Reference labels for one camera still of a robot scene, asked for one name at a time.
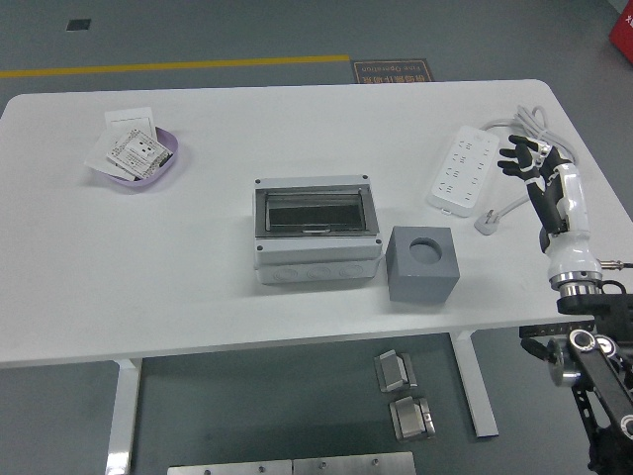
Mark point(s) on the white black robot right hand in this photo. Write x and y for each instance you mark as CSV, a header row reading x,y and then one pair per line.
x,y
573,237

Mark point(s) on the grey enclosure box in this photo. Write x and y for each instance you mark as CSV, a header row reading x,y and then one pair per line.
x,y
316,252

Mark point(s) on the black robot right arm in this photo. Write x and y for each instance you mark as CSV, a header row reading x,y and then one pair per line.
x,y
603,376

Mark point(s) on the grey cube with round hole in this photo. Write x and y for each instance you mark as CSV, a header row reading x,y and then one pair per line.
x,y
420,282

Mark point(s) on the black perforated bar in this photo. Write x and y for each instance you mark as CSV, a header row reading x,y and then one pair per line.
x,y
554,330

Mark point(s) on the white power strip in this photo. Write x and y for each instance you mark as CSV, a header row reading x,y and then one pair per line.
x,y
465,168

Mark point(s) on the red object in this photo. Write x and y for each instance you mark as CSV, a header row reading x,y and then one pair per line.
x,y
623,32

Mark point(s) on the small metal block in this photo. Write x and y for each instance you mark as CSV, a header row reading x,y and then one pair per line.
x,y
410,420
393,371

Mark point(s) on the brown floor sign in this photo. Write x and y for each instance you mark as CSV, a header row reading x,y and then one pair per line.
x,y
390,71

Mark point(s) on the steel floor plate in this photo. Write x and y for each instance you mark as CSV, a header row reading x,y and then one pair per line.
x,y
351,465
227,468

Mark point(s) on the purple plastic tray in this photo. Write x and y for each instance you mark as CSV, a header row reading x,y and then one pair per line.
x,y
170,142

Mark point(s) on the yellow floor tape line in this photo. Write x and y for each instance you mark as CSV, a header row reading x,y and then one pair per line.
x,y
173,65

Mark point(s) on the plain white card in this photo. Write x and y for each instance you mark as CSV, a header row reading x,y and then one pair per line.
x,y
96,158

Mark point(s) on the black floor hatch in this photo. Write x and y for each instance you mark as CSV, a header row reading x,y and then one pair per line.
x,y
79,25

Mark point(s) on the white wall switch plate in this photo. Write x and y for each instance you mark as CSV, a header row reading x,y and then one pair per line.
x,y
128,119

